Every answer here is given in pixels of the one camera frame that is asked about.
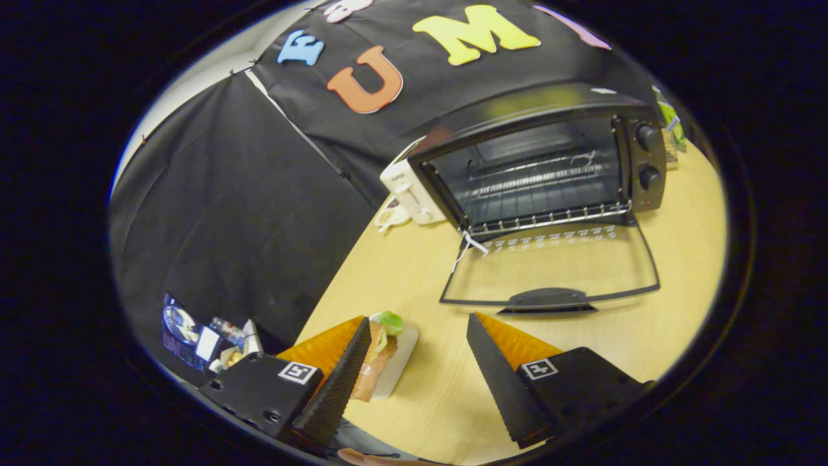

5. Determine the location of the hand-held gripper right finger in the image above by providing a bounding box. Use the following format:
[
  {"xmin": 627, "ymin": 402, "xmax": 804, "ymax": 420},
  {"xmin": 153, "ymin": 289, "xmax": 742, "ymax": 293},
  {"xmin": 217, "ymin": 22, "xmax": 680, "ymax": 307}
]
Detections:
[{"xmin": 466, "ymin": 312, "xmax": 654, "ymax": 450}]

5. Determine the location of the white pop-up toaster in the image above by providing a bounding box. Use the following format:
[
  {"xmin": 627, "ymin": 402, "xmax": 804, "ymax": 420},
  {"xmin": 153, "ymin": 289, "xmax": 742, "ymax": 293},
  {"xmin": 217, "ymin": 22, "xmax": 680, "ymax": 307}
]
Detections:
[{"xmin": 379, "ymin": 137, "xmax": 447, "ymax": 226}]

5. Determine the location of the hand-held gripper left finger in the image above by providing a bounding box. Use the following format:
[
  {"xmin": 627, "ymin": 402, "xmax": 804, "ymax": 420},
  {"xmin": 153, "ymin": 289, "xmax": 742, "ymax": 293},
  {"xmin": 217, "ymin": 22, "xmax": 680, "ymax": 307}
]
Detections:
[{"xmin": 197, "ymin": 315, "xmax": 373, "ymax": 454}]

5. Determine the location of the white rectangular plate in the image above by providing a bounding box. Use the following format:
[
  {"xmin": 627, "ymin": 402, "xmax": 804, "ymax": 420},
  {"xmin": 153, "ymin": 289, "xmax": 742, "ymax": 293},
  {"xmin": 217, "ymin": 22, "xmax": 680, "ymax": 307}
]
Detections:
[{"xmin": 369, "ymin": 313, "xmax": 420, "ymax": 400}]

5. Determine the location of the white string tag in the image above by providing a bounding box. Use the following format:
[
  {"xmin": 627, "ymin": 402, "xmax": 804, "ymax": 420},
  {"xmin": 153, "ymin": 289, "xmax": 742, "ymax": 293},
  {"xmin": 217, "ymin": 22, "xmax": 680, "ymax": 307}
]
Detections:
[{"xmin": 451, "ymin": 231, "xmax": 490, "ymax": 274}]

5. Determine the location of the black toaster oven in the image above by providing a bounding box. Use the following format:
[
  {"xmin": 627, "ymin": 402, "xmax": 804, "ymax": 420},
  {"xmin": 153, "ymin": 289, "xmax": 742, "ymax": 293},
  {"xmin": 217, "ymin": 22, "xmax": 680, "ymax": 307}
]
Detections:
[{"xmin": 408, "ymin": 81, "xmax": 668, "ymax": 316}]

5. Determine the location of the white divided snack dish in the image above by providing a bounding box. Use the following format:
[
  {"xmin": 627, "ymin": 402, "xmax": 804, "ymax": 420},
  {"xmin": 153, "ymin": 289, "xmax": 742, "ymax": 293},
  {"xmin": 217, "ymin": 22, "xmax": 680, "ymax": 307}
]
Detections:
[{"xmin": 374, "ymin": 194, "xmax": 412, "ymax": 234}]

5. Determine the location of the blue printed box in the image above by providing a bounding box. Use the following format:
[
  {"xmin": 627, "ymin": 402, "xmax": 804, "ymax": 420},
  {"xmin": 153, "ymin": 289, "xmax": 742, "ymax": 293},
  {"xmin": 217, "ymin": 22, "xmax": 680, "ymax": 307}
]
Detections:
[{"xmin": 160, "ymin": 293, "xmax": 221, "ymax": 373}]

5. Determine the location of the toast bread sandwich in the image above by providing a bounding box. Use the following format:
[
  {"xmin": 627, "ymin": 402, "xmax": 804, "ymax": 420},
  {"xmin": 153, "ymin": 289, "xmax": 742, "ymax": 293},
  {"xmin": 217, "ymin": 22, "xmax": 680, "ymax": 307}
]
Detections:
[{"xmin": 353, "ymin": 311, "xmax": 405, "ymax": 403}]

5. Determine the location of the green label plastic bottle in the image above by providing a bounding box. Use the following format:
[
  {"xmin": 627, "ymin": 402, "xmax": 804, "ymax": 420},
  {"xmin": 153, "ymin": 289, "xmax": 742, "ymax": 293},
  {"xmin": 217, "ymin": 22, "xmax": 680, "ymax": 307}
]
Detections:
[{"xmin": 652, "ymin": 85, "xmax": 688, "ymax": 162}]

